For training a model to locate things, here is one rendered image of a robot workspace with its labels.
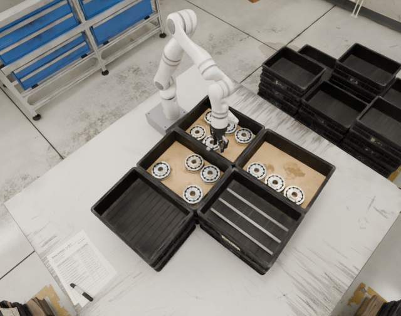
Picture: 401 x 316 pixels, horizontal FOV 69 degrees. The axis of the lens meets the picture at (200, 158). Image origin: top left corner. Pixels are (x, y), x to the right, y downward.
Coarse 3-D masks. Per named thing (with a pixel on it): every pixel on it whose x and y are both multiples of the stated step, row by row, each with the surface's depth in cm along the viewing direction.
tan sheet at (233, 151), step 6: (198, 120) 173; (192, 126) 171; (204, 126) 171; (228, 138) 166; (228, 144) 164; (234, 144) 163; (228, 150) 162; (234, 150) 161; (240, 150) 161; (228, 156) 160; (234, 156) 159
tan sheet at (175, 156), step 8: (176, 144) 165; (168, 152) 163; (176, 152) 163; (184, 152) 162; (192, 152) 162; (160, 160) 161; (168, 160) 160; (176, 160) 160; (184, 160) 160; (176, 168) 158; (184, 168) 157; (176, 176) 155; (184, 176) 155; (192, 176) 154; (168, 184) 153; (176, 184) 153; (184, 184) 152; (192, 184) 152; (200, 184) 152; (176, 192) 150
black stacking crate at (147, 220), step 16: (128, 176) 147; (112, 192) 143; (128, 192) 152; (144, 192) 151; (160, 192) 147; (96, 208) 139; (112, 208) 148; (128, 208) 147; (144, 208) 147; (160, 208) 146; (176, 208) 146; (112, 224) 143; (128, 224) 143; (144, 224) 142; (160, 224) 142; (176, 224) 142; (128, 240) 139; (144, 240) 139; (160, 240) 138; (176, 240) 138; (160, 256) 133
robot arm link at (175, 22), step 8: (168, 16) 115; (176, 16) 113; (168, 24) 117; (176, 24) 113; (184, 24) 114; (176, 32) 115; (184, 32) 114; (176, 40) 118; (184, 40) 114; (184, 48) 116; (192, 48) 114; (200, 48) 114; (192, 56) 115; (200, 56) 114; (208, 56) 114; (200, 64) 114; (208, 64) 113; (200, 72) 116
